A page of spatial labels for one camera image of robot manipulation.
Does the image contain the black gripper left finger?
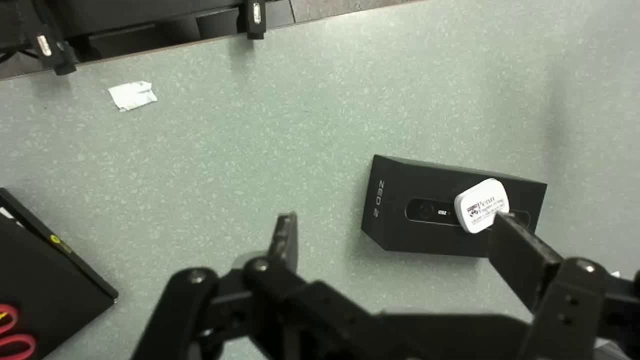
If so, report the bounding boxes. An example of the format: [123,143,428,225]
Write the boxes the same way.
[131,211,316,360]

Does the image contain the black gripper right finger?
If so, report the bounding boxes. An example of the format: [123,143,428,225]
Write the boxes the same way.
[488,211,640,360]

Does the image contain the white power adapter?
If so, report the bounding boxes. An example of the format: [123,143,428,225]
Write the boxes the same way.
[451,176,511,236]

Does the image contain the black box with adapter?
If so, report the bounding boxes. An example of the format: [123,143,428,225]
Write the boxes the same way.
[360,155,549,260]

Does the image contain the small white paper scrap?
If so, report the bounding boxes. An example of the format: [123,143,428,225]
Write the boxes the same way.
[106,80,159,114]

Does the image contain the black folder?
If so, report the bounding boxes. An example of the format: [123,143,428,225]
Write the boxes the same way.
[0,187,119,360]

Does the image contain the red and yellow scissors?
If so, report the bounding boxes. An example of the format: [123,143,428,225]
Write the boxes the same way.
[0,302,40,360]

